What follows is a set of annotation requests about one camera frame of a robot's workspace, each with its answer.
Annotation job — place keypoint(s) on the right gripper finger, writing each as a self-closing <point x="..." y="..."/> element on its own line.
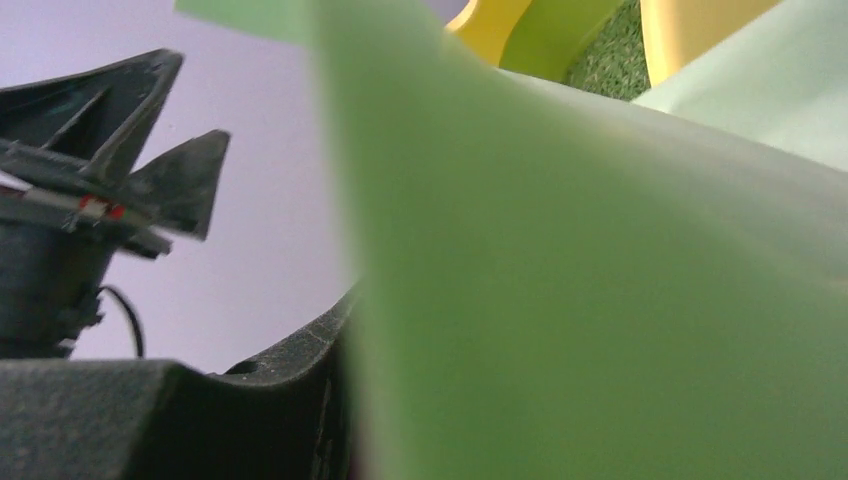
<point x="281" y="414"/>

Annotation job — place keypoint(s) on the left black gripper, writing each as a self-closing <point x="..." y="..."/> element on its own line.
<point x="55" y="248"/>

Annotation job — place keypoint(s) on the green cat litter bag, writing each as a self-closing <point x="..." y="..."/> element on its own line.
<point x="557" y="285"/>

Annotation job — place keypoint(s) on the yellow litter box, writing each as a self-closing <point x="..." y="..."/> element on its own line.
<point x="543" y="38"/>

